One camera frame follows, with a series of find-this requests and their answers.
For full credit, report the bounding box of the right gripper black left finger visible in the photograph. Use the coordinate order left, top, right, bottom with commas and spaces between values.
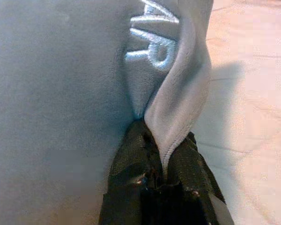
103, 120, 165, 225

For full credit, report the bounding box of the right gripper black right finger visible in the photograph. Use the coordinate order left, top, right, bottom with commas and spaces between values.
165, 132, 235, 225

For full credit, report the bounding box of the grey bear print pillow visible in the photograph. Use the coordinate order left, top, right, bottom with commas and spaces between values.
0, 0, 214, 225

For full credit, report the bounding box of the white quilted mattress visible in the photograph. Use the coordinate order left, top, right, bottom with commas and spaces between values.
192, 0, 281, 225

